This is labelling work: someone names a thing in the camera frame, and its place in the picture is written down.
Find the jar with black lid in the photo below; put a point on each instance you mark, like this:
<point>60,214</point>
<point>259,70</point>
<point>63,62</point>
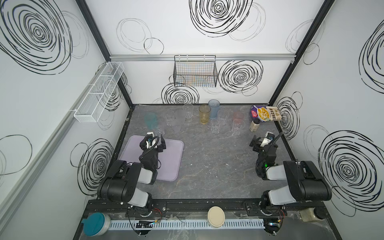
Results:
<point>313,214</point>

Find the black mounting rail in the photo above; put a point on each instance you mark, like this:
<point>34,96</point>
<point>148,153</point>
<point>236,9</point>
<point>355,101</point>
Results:
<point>163,207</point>

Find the small spice jar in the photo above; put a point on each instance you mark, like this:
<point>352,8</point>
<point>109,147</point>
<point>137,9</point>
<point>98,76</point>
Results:
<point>255,125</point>

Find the frosted dotted glass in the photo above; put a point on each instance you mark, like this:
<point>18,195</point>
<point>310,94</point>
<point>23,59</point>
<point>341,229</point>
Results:
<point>179,120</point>

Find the clear glass far left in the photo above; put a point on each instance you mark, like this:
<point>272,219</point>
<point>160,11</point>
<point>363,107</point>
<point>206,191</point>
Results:
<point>159,129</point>

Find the clear glass right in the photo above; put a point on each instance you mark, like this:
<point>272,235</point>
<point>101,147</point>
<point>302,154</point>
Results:
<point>237,126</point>

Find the black wire basket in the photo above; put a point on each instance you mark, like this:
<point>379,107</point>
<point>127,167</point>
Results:
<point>195,71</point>

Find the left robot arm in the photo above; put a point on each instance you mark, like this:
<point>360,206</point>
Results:
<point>120,182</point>

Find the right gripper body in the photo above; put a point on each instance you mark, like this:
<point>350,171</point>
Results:
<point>256,144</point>

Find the teal plastic cup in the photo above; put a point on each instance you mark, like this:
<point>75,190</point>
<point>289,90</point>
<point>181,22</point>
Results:
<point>150,119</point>

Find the clear faceted glass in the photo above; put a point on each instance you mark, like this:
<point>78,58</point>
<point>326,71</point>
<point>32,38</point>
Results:
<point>215,126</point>

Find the white wire shelf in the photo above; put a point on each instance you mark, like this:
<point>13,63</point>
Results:
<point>96,100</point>

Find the clear glass back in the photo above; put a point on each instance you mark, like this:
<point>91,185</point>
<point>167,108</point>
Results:
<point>189,110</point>

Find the white cable duct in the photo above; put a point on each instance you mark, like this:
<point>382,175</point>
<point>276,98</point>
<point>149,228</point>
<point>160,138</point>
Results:
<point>141,225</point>

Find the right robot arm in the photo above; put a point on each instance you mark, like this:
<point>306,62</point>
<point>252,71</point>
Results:
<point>305,183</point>

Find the beige round lid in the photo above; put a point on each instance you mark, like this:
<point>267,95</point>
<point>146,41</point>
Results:
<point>216,217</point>

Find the blue plastic cup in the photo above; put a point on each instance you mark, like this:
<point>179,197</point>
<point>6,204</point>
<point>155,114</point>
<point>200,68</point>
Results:
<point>215,106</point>

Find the snack bag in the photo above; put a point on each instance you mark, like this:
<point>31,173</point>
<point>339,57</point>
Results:
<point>266,113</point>

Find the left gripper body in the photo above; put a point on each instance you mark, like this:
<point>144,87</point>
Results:
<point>144,142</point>

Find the yellow plastic cup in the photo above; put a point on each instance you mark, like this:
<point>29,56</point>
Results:
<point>204,114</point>

